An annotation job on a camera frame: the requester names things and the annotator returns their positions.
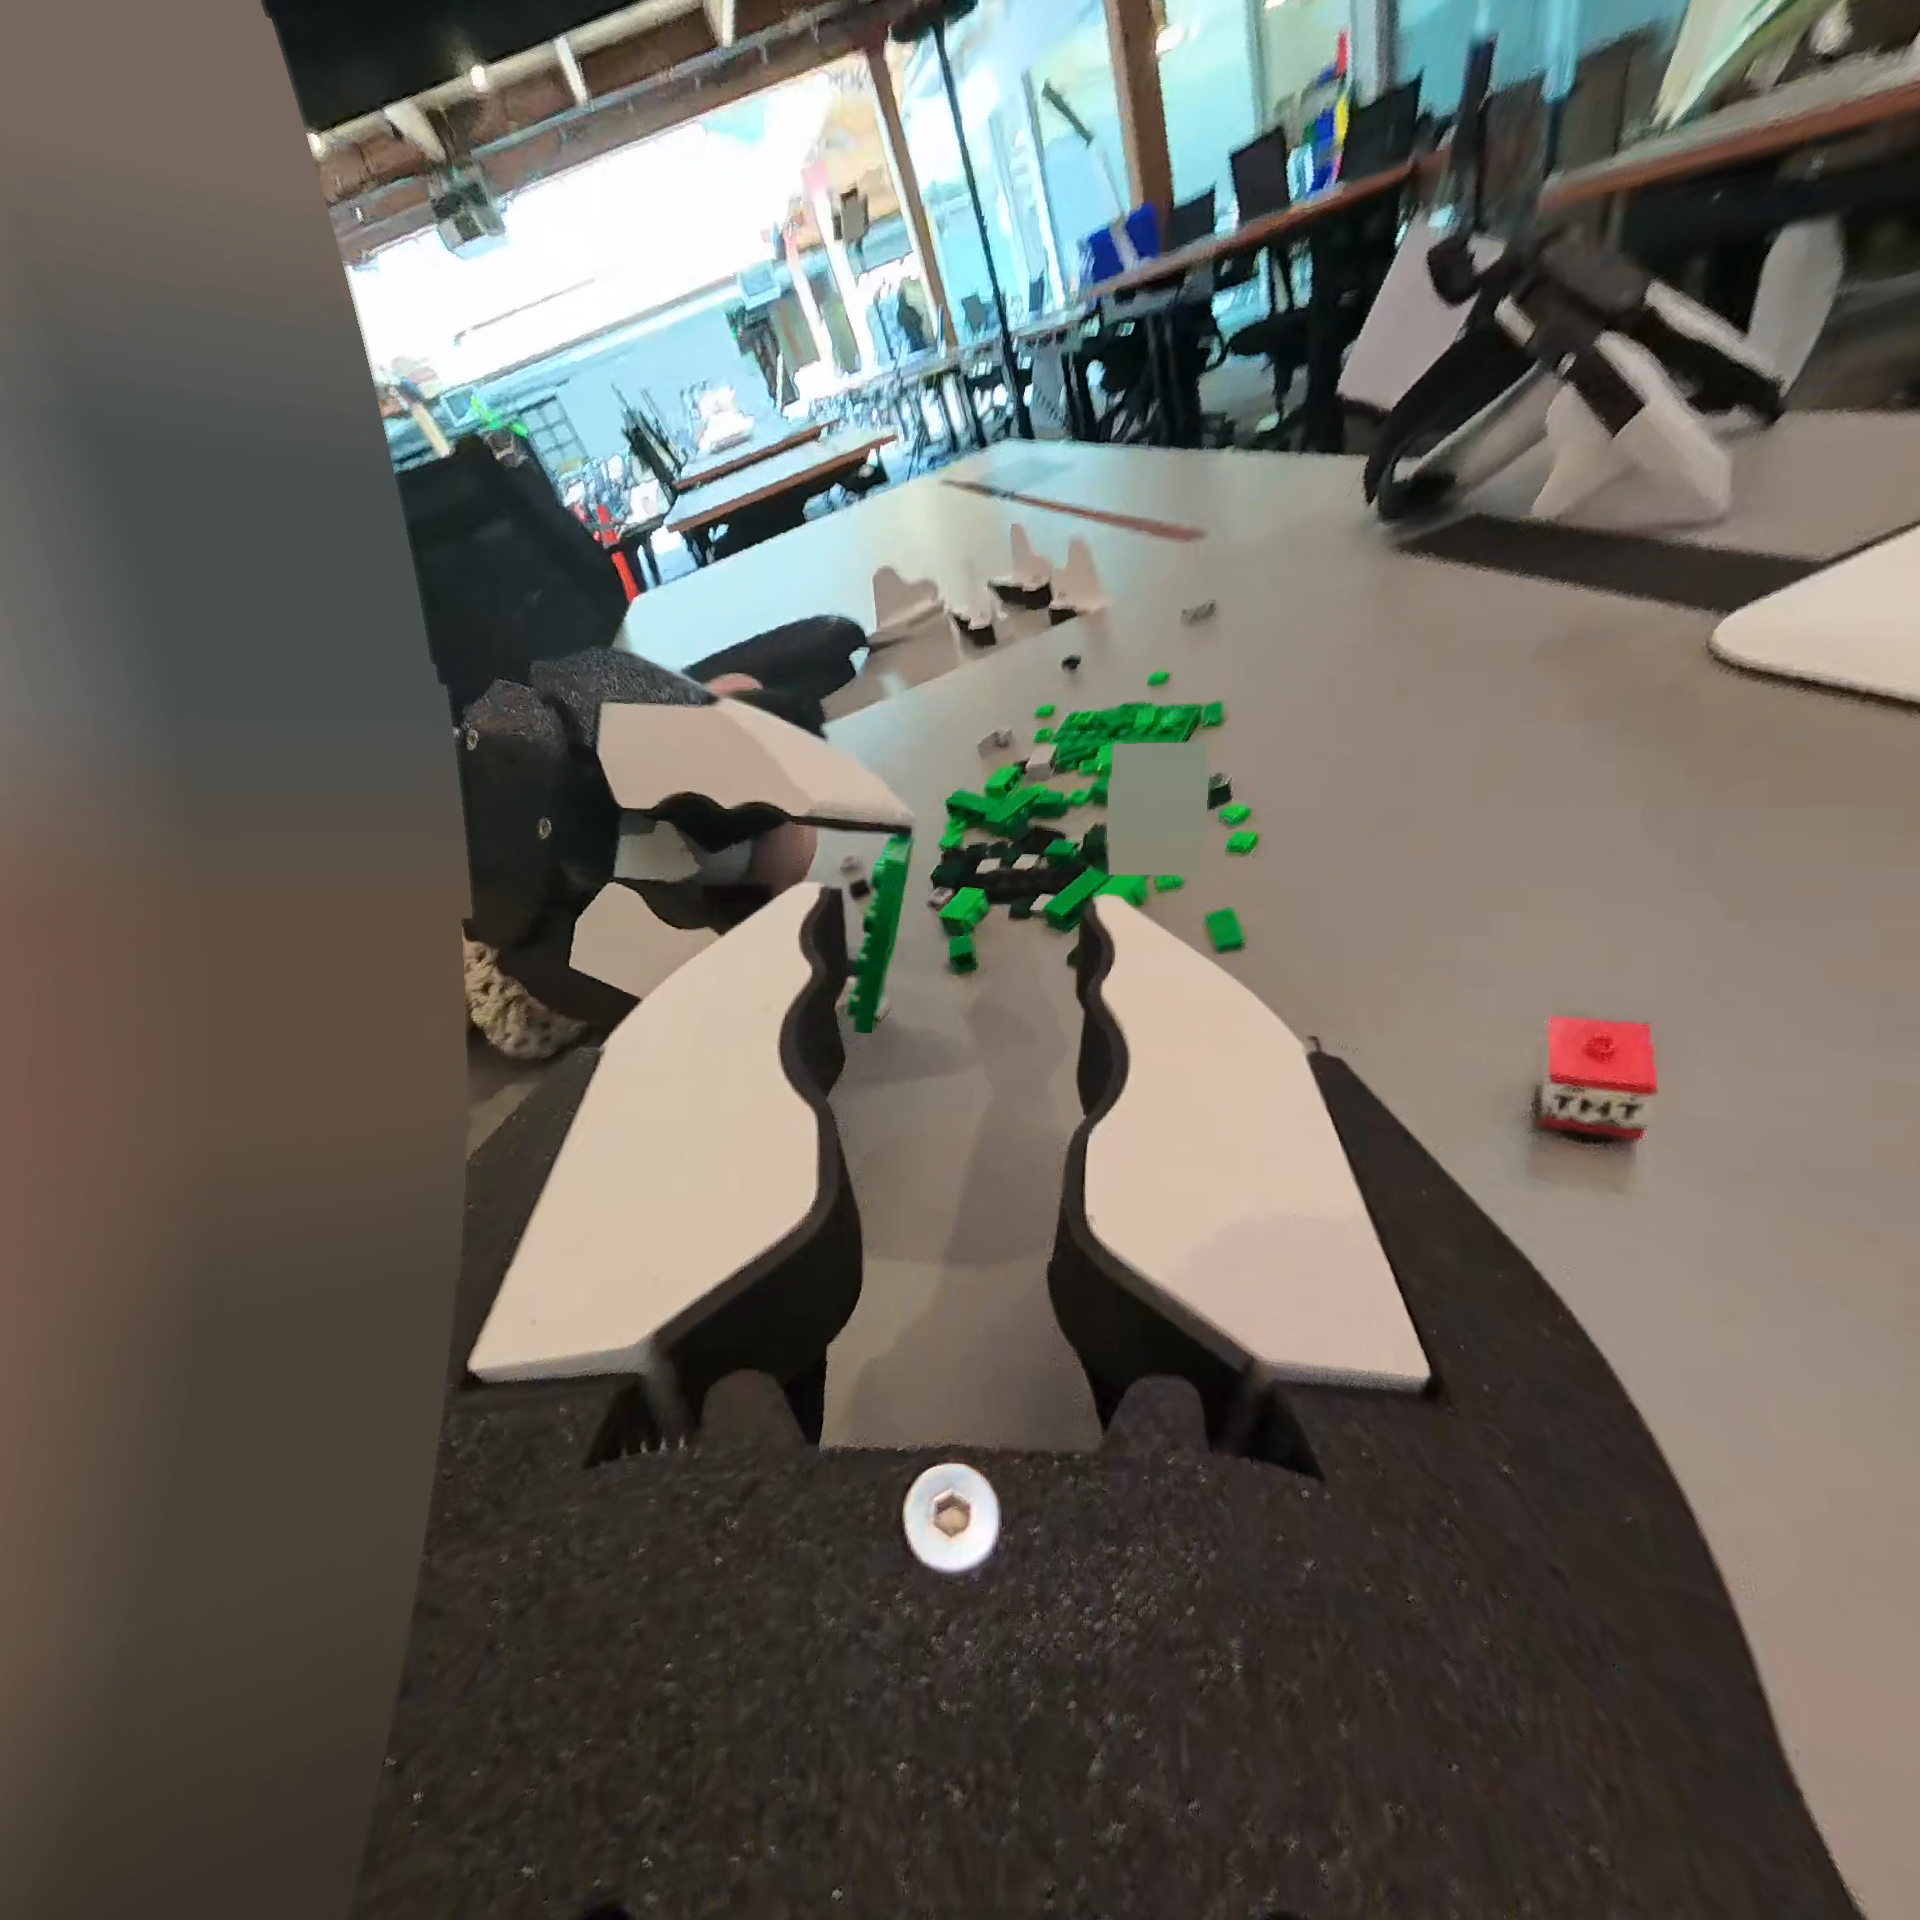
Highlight spare black white gripper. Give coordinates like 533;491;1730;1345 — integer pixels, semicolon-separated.
1363;223;1790;529

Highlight wooden column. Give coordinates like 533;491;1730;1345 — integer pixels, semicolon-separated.
1103;0;1181;249

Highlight white paper sheet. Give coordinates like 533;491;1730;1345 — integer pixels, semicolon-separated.
1339;223;1502;408

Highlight black office chair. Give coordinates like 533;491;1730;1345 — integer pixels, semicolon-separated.
392;433;630;708

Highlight white book stand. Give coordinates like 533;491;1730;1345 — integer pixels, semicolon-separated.
1707;524;1920;710

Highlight black ribbed cushion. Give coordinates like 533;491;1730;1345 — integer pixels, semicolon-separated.
674;614;877;738

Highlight large green lego plate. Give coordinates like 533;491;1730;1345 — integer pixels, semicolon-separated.
844;831;918;1038

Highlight red white lego cube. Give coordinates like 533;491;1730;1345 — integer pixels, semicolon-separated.
1530;1014;1660;1145

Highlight wooden desk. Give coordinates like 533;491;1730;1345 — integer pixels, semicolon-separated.
1034;74;1920;399

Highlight person's left forearm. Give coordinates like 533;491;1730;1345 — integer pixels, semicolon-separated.
464;935;594;1064

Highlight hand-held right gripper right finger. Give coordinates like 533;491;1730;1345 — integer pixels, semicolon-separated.
1047;895;1436;1450

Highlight pile of green lego bricks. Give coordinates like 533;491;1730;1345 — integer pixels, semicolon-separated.
927;665;1266;978

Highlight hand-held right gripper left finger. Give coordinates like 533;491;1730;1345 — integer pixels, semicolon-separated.
469;882;872;1450

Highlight background wooden table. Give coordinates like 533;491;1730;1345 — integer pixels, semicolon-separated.
661;424;902;579

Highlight black pole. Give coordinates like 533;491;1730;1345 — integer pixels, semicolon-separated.
932;0;1040;439

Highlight brown tape strip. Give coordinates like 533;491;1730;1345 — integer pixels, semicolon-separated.
943;476;1212;546

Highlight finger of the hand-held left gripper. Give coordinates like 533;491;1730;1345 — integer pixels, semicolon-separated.
570;882;730;999
596;694;918;840

